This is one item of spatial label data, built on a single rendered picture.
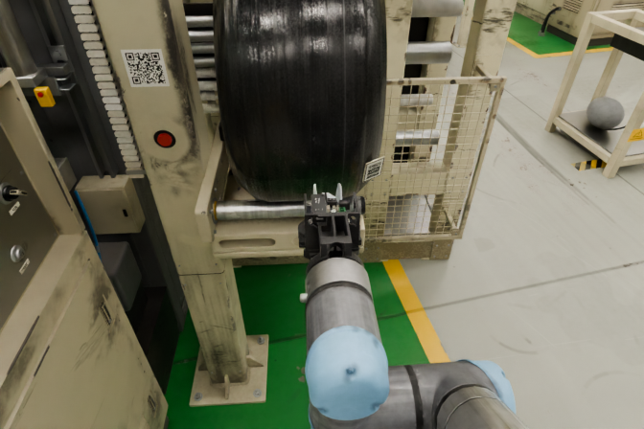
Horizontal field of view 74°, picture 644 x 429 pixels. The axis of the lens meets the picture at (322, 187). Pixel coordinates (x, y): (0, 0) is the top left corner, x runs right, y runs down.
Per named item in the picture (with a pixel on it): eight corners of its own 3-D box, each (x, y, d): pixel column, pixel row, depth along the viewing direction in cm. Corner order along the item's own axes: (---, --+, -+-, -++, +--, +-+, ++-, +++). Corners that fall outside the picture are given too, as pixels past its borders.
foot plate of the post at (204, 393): (189, 407, 152) (187, 401, 149) (201, 339, 173) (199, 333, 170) (265, 402, 153) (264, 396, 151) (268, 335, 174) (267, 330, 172)
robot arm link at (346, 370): (307, 431, 40) (304, 373, 36) (305, 336, 50) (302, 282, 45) (390, 426, 40) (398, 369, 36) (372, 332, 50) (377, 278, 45)
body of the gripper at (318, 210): (356, 189, 59) (370, 243, 49) (355, 238, 63) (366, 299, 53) (301, 191, 59) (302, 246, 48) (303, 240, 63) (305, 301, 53)
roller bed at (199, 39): (184, 117, 133) (162, 17, 114) (193, 96, 144) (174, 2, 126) (248, 115, 134) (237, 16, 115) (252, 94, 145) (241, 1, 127)
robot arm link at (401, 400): (411, 463, 48) (422, 405, 42) (310, 472, 47) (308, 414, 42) (396, 398, 55) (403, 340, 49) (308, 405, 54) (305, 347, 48)
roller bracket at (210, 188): (201, 244, 97) (193, 212, 91) (223, 148, 128) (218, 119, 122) (216, 244, 97) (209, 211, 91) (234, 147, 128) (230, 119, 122)
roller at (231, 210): (209, 210, 95) (212, 196, 99) (213, 224, 98) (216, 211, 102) (366, 204, 97) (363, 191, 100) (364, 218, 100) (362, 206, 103)
